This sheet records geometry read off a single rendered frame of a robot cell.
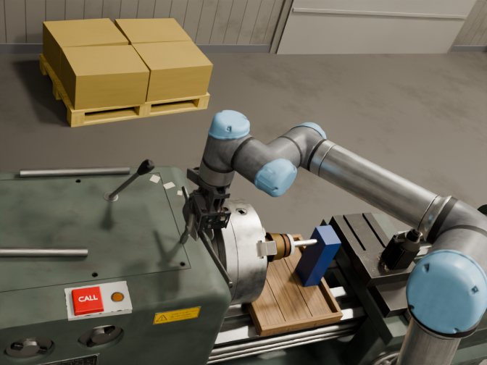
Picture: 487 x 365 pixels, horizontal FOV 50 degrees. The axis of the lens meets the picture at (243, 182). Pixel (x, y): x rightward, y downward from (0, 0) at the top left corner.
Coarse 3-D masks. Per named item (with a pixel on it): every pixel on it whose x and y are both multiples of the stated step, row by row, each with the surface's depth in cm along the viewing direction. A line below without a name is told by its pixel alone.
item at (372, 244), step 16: (336, 224) 195; (352, 224) 197; (368, 224) 201; (352, 240) 190; (368, 240) 192; (384, 240) 194; (352, 256) 187; (368, 288) 180; (384, 288) 176; (400, 288) 178; (384, 304) 172; (400, 304) 172
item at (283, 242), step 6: (270, 234) 160; (276, 234) 161; (282, 234) 163; (270, 240) 160; (276, 240) 159; (282, 240) 160; (288, 240) 161; (282, 246) 159; (288, 246) 160; (282, 252) 159; (288, 252) 161; (270, 258) 160; (276, 258) 160
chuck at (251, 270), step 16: (240, 208) 149; (240, 224) 144; (256, 224) 146; (240, 240) 142; (256, 240) 143; (240, 256) 141; (256, 256) 143; (240, 272) 141; (256, 272) 143; (240, 288) 143; (256, 288) 146
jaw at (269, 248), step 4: (260, 240) 144; (272, 240) 157; (256, 244) 144; (260, 244) 144; (264, 244) 145; (268, 244) 147; (272, 244) 147; (276, 244) 156; (260, 248) 144; (264, 248) 145; (268, 248) 147; (272, 248) 147; (276, 248) 156; (260, 252) 144; (264, 252) 144; (268, 252) 146; (272, 252) 147; (276, 252) 147; (260, 256) 144
